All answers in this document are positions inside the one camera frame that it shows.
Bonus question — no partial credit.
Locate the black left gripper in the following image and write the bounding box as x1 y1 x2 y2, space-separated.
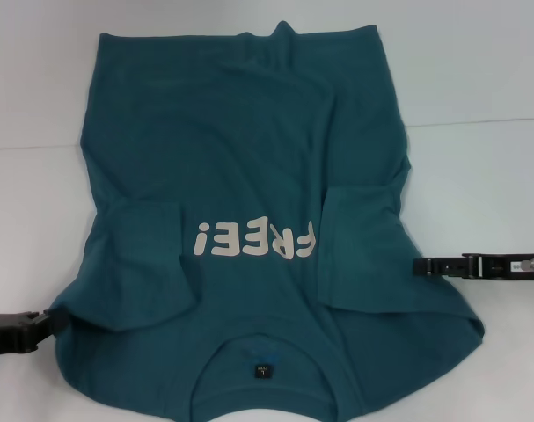
0 310 69 360

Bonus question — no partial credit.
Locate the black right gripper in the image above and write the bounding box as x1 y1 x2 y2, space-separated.
413 253 534 281

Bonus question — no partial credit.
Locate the teal t-shirt with FREE print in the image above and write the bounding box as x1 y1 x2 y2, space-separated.
46 21 487 422

